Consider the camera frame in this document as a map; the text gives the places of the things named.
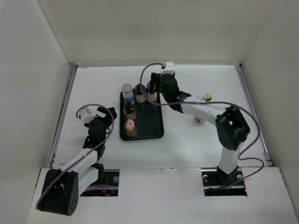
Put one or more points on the black rectangular plastic tray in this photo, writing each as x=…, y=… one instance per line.
x=148, y=122

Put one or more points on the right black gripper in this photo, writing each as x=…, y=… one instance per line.
x=156, y=77

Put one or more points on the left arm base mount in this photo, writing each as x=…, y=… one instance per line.
x=107, y=183

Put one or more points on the black flip cap spice bottle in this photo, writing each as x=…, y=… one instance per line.
x=151, y=95

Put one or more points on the black knob cap spice bottle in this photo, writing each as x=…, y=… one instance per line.
x=140, y=98

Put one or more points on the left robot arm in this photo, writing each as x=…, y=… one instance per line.
x=63, y=186

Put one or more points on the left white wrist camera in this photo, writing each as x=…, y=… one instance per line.
x=85, y=115

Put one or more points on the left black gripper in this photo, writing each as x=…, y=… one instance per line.
x=108, y=122

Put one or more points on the silver lid blue label jar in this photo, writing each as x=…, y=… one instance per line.
x=127, y=92

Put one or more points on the pink cap spice bottle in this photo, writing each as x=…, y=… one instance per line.
x=130, y=128

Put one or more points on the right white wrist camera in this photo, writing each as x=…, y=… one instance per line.
x=168, y=68

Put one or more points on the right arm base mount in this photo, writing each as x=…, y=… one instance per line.
x=217, y=183

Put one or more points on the black round cap spice bottle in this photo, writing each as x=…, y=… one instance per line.
x=129, y=111

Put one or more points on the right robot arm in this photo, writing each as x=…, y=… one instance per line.
x=232, y=128

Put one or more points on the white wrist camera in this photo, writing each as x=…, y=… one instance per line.
x=85, y=115
x=168, y=68

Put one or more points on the yellow cap spice bottle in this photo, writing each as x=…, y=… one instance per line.
x=207, y=97

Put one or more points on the red label clear lid jar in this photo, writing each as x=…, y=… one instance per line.
x=199, y=121

